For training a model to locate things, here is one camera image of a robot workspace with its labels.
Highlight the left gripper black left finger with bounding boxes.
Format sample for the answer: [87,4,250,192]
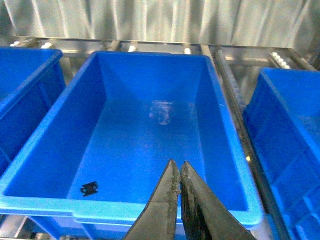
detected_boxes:
[124,159,180,240]

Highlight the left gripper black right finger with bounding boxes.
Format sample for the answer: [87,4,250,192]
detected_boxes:
[180,161,255,240]

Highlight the small black plastic clip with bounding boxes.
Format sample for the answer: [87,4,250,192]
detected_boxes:
[80,181,99,197]

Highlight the blue middle plastic bin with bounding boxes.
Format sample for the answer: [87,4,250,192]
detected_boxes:
[0,51,263,240]

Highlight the blue plastic bin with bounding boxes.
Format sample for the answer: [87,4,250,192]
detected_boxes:
[0,51,263,240]
[243,68,320,240]
[0,47,66,174]

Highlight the blue right plastic bin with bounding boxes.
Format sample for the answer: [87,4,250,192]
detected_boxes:
[243,68,320,240]

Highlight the blue left plastic bin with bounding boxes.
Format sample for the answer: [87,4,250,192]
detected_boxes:
[0,47,66,174]

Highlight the metal roller rack frame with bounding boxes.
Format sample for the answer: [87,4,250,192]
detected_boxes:
[6,37,316,240]

